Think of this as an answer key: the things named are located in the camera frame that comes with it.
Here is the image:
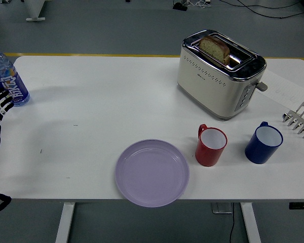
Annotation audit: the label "purple plastic plate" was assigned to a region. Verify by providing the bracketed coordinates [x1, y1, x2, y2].
[116, 139, 190, 209]

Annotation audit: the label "blue labelled drink bottle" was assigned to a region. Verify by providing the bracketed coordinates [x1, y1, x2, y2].
[0, 45, 31, 107]

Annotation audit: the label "white furniture foot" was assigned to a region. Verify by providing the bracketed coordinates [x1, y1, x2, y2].
[25, 0, 46, 22]

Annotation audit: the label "white table leg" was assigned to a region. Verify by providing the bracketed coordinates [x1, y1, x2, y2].
[239, 202, 262, 243]
[55, 202, 75, 243]

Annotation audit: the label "cream and chrome toaster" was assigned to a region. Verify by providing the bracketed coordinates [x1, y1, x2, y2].
[176, 29, 268, 121]

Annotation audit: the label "red mug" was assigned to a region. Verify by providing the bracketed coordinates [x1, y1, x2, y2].
[195, 124, 228, 167]

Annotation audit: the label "black device on floor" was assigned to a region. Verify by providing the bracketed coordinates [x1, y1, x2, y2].
[172, 2, 188, 12]

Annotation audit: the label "slice of bread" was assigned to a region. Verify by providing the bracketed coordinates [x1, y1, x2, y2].
[198, 35, 231, 64]

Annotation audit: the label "grey box under table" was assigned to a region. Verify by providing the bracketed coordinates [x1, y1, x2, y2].
[211, 202, 234, 215]

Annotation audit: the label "blue mug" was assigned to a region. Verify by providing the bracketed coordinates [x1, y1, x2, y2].
[244, 121, 284, 165]

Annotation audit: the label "white paper sheet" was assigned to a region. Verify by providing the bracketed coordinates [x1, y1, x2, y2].
[255, 67, 304, 110]

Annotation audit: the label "silver metal rack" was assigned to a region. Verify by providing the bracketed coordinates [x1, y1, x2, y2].
[282, 102, 304, 139]

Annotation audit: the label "white floor cables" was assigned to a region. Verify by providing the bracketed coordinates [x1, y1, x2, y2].
[186, 0, 211, 8]

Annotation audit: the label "black cable under table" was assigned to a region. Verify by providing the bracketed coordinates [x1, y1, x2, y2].
[229, 202, 238, 243]

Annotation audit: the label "black floor cable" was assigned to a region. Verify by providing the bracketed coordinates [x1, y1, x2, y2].
[221, 0, 304, 19]

